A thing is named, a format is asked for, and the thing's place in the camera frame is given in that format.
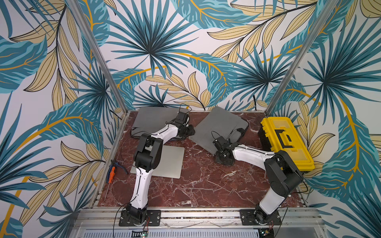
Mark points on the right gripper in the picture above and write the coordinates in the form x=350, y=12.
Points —
x=222, y=152

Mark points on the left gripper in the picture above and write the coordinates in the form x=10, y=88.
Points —
x=192, y=131

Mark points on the grey laptop sleeve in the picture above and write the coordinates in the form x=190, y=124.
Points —
x=219, y=122

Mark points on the grey zippered laptop bag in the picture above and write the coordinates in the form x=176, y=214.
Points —
x=152, y=119

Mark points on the silver laptop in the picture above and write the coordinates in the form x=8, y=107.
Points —
x=171, y=162

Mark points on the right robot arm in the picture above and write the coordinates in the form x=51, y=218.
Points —
x=283, y=174

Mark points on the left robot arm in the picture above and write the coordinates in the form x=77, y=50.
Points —
x=147, y=158

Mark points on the yellow black toolbox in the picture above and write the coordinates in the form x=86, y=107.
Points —
x=279, y=133

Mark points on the white ventilation grille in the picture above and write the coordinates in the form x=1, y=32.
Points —
x=172, y=233

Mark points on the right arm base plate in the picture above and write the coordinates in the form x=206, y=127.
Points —
x=253, y=217

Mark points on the orange handled screwdriver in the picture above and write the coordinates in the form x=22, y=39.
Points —
x=110, y=176

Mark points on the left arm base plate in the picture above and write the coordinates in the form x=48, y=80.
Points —
x=151, y=218

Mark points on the aluminium front rail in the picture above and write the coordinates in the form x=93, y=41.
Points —
x=108, y=217

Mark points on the left aluminium frame post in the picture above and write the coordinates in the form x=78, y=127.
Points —
x=89, y=36

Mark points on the aluminium frame post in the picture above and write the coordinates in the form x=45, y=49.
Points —
x=89, y=36
x=326, y=11

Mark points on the right aluminium frame post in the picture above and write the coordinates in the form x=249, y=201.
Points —
x=326, y=11

